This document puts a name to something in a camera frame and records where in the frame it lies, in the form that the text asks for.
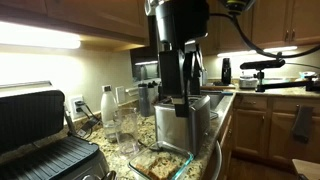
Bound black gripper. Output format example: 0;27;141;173
158;42;203;118

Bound stainless steel toaster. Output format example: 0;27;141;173
153;94;212;157

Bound dark grey water bottle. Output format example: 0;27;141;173
137;83;152;118

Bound clear glass food container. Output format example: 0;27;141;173
128;140;195;180

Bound dark kitchen window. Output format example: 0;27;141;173
129;6;161;83

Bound clear drinking glass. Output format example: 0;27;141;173
113;107;140;158

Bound small white kitchen appliance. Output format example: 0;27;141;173
238;74;260;90

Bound clear plastic bottle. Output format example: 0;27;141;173
100;84;120;143

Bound wooden base cabinets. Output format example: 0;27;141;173
231;94;320;167

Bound slim under-cabinet light strip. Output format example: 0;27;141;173
217;45;299;58

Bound dark hanging towel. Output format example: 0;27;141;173
291;104;315;145

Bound teal bowl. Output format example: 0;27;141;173
298;70;318;80

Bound light wooden table corner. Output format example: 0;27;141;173
292;158;320;180

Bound black contact grill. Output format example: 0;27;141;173
0;89;111;180

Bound long under-cabinet light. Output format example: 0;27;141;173
0;21;82;50

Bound black toaster power cord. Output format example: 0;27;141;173
137;139;162;153

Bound white light switch plate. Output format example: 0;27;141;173
115;85;126;104

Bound silver appliance door handle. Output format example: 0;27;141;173
211;139;223;180

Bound black bar-shaped camera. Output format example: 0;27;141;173
239;58;287;71

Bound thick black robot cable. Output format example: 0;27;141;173
209;12;320;60

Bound black plug with cable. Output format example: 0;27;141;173
74;99;103;140

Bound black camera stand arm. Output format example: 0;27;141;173
254;69;320;94

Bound white wall outlet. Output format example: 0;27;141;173
69;94;86;121

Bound wooden wall cabinets with handles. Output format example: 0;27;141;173
199;0;320;56

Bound wooden wall cabinet over grill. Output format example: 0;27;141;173
0;0;150;53

